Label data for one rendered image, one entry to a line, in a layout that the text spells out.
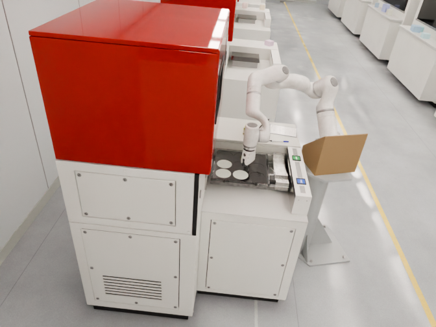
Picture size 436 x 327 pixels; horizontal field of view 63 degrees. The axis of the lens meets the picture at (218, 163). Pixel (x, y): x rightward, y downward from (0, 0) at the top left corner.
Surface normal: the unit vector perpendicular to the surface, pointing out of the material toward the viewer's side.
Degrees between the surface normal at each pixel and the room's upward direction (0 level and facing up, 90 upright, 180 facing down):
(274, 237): 90
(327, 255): 0
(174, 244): 90
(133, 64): 90
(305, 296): 0
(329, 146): 90
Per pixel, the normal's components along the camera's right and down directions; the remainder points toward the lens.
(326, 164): 0.24, 0.55
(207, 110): -0.07, 0.55
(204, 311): 0.07, -0.83
